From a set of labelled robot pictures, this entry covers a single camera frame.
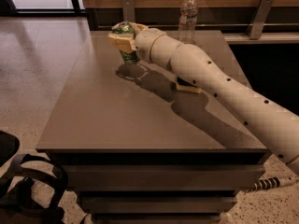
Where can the right metal shelf bracket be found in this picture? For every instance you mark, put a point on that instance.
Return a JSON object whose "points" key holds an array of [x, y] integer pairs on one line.
{"points": [[255, 29]]}

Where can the green aluminium can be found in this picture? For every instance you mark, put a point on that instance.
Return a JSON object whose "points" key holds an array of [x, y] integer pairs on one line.
{"points": [[125, 27]]}

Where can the left metal shelf bracket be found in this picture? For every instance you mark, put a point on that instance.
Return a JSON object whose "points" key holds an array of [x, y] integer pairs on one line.
{"points": [[128, 10]]}

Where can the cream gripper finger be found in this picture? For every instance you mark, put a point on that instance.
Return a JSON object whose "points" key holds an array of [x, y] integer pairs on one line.
{"points": [[123, 42], [138, 27]]}

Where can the clear plastic water bottle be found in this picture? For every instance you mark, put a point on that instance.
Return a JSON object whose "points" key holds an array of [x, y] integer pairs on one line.
{"points": [[187, 21]]}

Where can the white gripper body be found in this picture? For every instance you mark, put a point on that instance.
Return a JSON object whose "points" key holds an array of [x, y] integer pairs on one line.
{"points": [[143, 45]]}

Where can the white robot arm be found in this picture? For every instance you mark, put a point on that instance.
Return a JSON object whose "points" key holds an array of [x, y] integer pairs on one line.
{"points": [[275, 126]]}

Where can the green and yellow sponge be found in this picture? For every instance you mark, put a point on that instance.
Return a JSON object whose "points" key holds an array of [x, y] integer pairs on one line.
{"points": [[182, 85]]}

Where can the metal shelf bracket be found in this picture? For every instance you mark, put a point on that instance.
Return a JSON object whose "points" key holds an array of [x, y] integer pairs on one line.
{"points": [[255, 29], [128, 10]]}

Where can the grey wall shelf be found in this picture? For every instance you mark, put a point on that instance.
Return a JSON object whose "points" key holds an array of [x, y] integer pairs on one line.
{"points": [[266, 38]]}

